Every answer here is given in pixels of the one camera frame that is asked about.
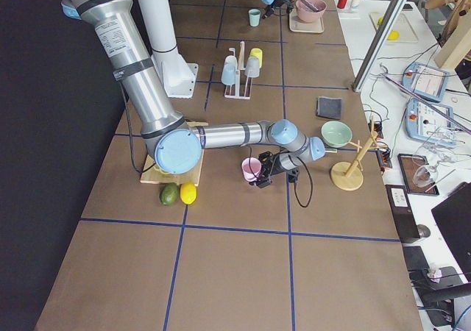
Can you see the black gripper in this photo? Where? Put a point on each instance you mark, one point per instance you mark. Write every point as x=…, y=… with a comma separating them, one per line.
x=276, y=2
x=274, y=165

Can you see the pink cup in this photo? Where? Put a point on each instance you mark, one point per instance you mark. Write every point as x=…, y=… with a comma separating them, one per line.
x=251, y=168

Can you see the green cup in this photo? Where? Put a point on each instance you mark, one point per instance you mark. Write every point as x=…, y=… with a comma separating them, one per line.
x=254, y=17

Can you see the yellow cup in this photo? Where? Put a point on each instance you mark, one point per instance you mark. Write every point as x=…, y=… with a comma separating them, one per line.
x=257, y=53

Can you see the grey cup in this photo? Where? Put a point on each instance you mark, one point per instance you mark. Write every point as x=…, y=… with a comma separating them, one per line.
x=252, y=69

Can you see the white cup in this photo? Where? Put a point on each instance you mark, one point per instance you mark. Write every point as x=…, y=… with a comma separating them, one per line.
x=231, y=60

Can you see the light blue cup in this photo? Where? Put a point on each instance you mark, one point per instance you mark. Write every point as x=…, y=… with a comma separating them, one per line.
x=228, y=76

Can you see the metal tongs in bowl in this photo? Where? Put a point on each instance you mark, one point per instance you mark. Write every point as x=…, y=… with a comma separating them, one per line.
x=311, y=6

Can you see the pink bowl with ice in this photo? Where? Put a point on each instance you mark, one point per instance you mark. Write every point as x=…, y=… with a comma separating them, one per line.
x=306, y=14

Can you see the beige tray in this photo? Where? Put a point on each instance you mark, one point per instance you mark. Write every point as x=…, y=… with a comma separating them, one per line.
x=297, y=25

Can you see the wooden cutting board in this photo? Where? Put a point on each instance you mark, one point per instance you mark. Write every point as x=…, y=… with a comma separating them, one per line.
x=193, y=173

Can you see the green bowl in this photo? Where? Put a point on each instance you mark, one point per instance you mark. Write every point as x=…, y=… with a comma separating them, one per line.
x=336, y=134

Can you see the whole lemon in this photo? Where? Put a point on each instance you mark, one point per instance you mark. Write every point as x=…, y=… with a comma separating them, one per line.
x=188, y=192

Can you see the wooden mug tree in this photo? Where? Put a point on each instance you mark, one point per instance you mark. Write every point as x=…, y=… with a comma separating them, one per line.
x=348, y=176

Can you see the grey folded cloth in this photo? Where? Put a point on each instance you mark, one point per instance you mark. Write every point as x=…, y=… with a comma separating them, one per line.
x=329, y=107

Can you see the avocado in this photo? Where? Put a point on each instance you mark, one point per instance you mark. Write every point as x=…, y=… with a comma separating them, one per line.
x=169, y=194

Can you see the near teach pendant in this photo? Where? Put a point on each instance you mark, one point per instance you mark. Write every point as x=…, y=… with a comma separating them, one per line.
x=423, y=122

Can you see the teach pendant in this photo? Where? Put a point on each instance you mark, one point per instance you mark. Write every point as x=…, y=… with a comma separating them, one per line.
x=426, y=81
x=423, y=122

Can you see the far teach pendant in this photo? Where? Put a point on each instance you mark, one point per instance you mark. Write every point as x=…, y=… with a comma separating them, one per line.
x=426, y=81

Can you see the white wire cup holder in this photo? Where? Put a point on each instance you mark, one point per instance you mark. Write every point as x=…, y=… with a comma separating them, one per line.
x=237, y=91

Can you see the aluminium frame post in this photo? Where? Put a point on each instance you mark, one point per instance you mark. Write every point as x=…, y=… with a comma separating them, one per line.
x=390, y=16

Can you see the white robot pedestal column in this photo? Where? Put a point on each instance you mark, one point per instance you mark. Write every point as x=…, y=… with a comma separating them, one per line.
x=159, y=25

